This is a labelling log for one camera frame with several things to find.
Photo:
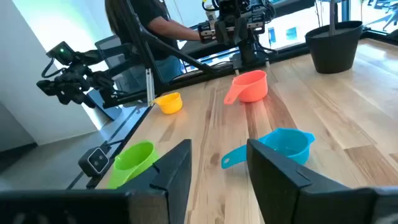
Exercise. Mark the green measuring cup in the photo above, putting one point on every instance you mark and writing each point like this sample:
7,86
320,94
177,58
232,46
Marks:
130,161

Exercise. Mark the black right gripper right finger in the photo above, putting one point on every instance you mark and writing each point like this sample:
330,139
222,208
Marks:
280,193

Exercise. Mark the black frame brace strut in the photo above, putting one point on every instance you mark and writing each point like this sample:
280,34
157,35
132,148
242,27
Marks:
174,49

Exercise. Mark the light blue measuring cup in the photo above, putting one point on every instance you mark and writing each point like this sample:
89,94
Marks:
289,143

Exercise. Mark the black table-level camera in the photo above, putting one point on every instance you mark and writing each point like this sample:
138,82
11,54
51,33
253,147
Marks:
94,161

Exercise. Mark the black plant pot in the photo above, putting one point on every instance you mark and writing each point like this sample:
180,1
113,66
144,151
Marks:
334,53

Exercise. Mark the silver metal bracket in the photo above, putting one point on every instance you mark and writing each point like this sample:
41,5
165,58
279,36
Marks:
150,87

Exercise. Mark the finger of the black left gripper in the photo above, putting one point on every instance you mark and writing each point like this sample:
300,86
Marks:
241,31
222,32

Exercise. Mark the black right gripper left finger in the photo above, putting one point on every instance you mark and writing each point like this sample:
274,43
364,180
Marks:
168,186

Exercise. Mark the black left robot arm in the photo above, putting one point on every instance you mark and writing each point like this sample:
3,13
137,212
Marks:
248,53

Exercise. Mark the yellow measuring cup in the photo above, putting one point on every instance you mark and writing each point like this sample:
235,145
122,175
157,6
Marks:
170,104

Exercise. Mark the person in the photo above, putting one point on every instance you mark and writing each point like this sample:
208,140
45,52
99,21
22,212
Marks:
149,12

